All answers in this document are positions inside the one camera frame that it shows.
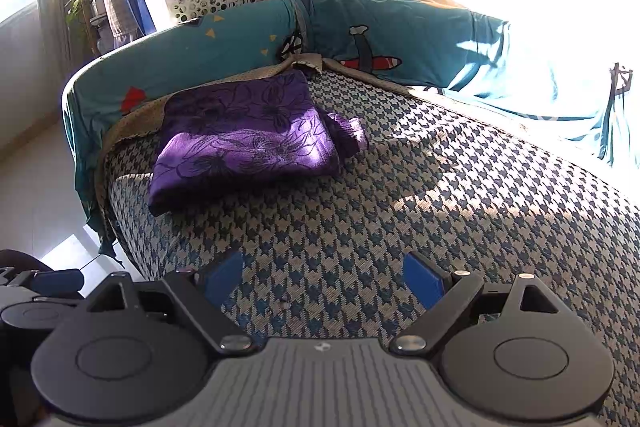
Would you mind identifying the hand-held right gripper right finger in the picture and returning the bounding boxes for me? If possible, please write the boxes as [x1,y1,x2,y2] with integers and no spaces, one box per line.
[389,250,562,356]

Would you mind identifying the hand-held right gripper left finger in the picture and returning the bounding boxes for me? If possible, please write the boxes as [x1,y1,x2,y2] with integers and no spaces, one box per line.
[85,251,257,356]

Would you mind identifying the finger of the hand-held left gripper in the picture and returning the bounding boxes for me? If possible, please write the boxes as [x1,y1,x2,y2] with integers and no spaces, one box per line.
[9,268,86,301]

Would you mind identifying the purple floral blouse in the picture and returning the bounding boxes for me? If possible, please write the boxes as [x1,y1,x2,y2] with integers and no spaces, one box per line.
[147,69,370,217]

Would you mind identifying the blue houndstooth sofa cushion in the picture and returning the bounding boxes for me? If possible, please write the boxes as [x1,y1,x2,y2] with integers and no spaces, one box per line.
[102,57,640,427]

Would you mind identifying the teal printed sofa cover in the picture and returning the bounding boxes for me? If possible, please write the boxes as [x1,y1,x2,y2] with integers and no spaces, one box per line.
[61,0,640,259]

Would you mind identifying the blue plastic stool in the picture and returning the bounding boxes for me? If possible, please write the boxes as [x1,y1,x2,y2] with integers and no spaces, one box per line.
[122,0,157,36]

